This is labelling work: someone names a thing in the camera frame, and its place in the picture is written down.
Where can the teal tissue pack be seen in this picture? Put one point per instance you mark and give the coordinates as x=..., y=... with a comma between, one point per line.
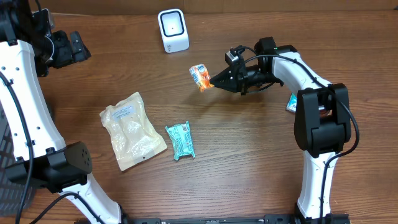
x=292, y=104

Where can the white barcode scanner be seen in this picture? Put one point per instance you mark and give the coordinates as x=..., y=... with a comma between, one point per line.
x=173, y=30

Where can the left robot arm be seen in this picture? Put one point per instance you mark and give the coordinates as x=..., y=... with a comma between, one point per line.
x=29, y=47

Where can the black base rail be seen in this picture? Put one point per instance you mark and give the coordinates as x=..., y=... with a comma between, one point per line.
x=267, y=219

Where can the teal crinkled snack packet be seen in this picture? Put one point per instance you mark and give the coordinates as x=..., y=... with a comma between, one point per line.
x=181, y=139

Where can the orange tissue pack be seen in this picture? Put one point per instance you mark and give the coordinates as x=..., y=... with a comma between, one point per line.
x=201, y=77

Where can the grey plastic mesh basket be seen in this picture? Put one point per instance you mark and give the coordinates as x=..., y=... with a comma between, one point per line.
x=10, y=192

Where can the clear white plastic pouch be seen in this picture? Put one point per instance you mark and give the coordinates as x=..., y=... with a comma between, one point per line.
x=133, y=137

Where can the brown cardboard backdrop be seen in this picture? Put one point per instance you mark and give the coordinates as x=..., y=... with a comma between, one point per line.
x=142, y=7

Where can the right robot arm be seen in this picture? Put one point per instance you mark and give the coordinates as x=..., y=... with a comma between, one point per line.
x=322, y=117

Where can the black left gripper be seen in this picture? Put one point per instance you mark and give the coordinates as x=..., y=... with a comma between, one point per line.
x=68, y=53

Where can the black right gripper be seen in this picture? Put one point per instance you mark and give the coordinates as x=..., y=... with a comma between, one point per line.
x=239, y=79

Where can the green lidded container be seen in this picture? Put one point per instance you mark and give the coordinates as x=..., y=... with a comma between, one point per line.
x=323, y=111

